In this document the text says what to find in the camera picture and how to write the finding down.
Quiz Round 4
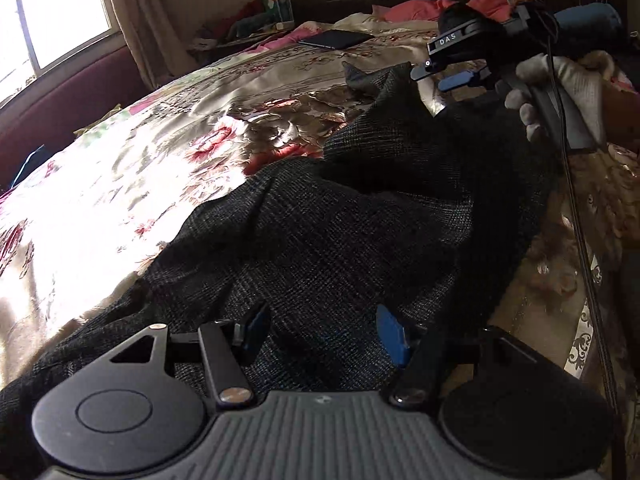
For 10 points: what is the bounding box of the blue cloth roll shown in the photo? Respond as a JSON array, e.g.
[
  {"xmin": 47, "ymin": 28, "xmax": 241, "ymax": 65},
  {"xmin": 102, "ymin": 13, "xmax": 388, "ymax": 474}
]
[{"xmin": 554, "ymin": 2, "xmax": 624, "ymax": 37}]

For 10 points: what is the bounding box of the black knitted garment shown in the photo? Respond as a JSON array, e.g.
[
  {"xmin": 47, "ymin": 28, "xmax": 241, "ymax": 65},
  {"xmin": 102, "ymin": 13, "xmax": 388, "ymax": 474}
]
[{"xmin": 0, "ymin": 62, "xmax": 571, "ymax": 441}]

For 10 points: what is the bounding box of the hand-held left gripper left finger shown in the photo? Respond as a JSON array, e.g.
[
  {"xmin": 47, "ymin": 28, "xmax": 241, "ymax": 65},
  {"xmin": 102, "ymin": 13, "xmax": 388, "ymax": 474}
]
[{"xmin": 107, "ymin": 301, "xmax": 273, "ymax": 408}]

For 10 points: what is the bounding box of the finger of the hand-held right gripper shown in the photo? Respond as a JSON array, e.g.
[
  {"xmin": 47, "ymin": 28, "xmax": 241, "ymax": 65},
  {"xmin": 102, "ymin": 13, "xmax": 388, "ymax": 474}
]
[
  {"xmin": 439, "ymin": 71, "xmax": 488, "ymax": 93},
  {"xmin": 410, "ymin": 55, "xmax": 453, "ymax": 82}
]

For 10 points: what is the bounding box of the window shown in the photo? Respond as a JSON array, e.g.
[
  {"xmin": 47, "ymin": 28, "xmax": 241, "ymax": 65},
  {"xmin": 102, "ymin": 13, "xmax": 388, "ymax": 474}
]
[{"xmin": 0, "ymin": 0, "xmax": 124, "ymax": 106}]

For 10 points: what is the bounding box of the green cloth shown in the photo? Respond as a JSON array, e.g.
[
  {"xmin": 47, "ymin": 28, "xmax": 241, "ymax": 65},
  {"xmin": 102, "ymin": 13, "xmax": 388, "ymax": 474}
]
[{"xmin": 75, "ymin": 105, "xmax": 124, "ymax": 137}]

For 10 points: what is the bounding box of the yellow patterned box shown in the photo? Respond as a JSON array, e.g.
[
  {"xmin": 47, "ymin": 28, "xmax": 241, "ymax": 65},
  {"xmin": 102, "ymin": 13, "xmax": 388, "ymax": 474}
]
[{"xmin": 256, "ymin": 0, "xmax": 295, "ymax": 31}]

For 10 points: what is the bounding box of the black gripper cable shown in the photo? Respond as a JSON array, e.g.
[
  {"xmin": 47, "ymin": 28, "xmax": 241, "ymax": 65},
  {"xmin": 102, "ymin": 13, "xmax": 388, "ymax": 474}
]
[{"xmin": 542, "ymin": 10, "xmax": 627, "ymax": 480}]

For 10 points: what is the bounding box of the cluttered bedside table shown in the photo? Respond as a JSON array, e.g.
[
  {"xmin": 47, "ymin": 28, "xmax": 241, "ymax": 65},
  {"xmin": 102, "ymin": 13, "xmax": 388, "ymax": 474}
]
[{"xmin": 187, "ymin": 0, "xmax": 296, "ymax": 55}]

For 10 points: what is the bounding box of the beige curtain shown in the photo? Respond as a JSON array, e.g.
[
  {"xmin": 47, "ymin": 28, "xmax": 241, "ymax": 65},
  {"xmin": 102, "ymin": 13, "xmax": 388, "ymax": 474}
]
[{"xmin": 99, "ymin": 0, "xmax": 203, "ymax": 92}]

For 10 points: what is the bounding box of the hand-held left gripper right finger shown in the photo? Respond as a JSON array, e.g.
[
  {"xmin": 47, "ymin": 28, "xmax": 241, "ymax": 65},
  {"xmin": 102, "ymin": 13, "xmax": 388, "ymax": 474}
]
[{"xmin": 376, "ymin": 304, "xmax": 543, "ymax": 407}]

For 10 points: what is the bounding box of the black tablet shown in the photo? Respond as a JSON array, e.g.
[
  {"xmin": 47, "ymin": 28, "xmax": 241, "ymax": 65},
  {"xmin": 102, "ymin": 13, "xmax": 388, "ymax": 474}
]
[{"xmin": 298, "ymin": 30, "xmax": 371, "ymax": 52}]

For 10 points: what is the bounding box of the pink red pillow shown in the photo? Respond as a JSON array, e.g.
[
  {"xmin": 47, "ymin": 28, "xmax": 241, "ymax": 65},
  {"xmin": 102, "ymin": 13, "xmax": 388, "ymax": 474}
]
[{"xmin": 372, "ymin": 0, "xmax": 516, "ymax": 25}]

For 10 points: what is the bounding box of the person's right hand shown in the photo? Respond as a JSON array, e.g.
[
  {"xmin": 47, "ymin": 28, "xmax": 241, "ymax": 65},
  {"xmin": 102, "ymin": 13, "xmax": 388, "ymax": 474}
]
[{"xmin": 504, "ymin": 52, "xmax": 609, "ymax": 146}]

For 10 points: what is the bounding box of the floral satin bedspread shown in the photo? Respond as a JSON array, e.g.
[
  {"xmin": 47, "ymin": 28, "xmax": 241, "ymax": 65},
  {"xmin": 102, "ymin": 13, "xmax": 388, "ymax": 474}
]
[{"xmin": 0, "ymin": 12, "xmax": 640, "ymax": 411}]

